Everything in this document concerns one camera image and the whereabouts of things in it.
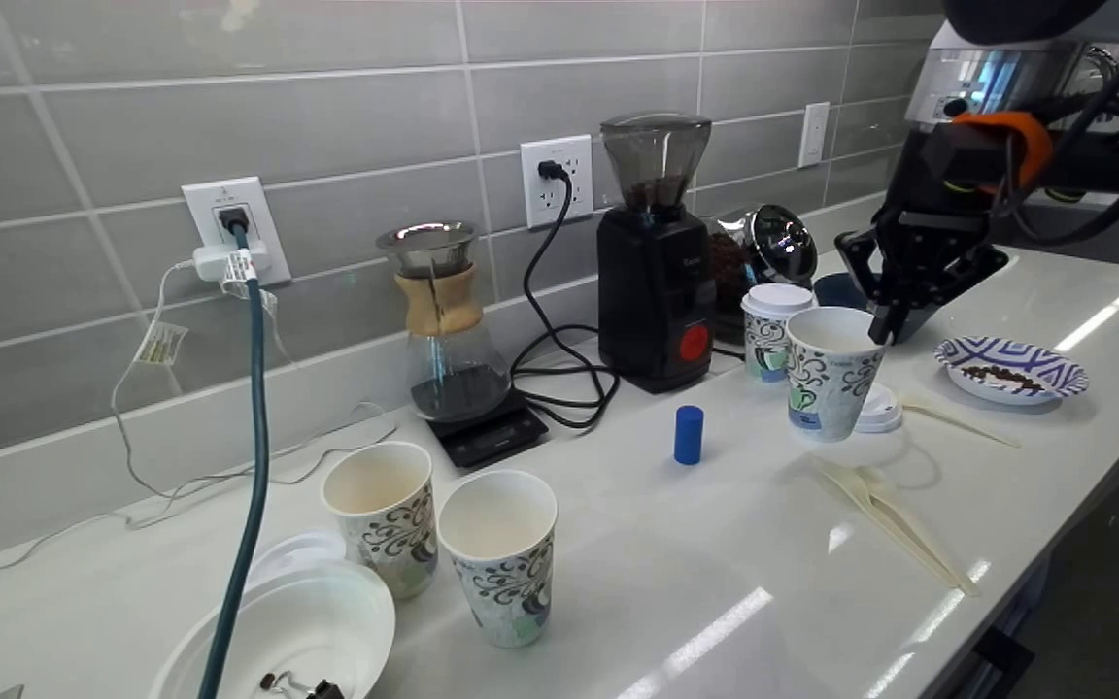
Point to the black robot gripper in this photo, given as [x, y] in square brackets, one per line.
[929, 238]

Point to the robot arm with orange band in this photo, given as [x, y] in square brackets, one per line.
[1014, 117]

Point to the lidded patterned paper cup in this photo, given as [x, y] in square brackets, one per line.
[761, 330]

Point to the white plastic cup lid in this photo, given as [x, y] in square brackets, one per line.
[878, 412]

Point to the patterned paper cup front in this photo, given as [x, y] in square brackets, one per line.
[500, 534]

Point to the blue patterned paper plate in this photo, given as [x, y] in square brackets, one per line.
[1008, 371]

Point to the glass carafe with lid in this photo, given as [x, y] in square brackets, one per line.
[756, 247]

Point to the black coffee grinder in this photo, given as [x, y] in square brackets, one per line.
[654, 274]

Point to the blue plastic cylinder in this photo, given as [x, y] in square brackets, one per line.
[689, 436]

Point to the glass pour-over coffee maker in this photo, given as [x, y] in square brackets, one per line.
[455, 371]

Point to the black coffee scale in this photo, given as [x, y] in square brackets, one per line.
[490, 436]

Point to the white paper bowl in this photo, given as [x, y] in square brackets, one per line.
[313, 635]

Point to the white wall outlet right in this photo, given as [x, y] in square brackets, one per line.
[815, 135]

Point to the white wall outlet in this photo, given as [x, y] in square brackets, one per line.
[236, 230]
[815, 135]
[558, 179]

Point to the white wall outlet middle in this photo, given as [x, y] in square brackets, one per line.
[558, 179]

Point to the white wall outlet left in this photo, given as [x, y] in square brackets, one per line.
[236, 230]

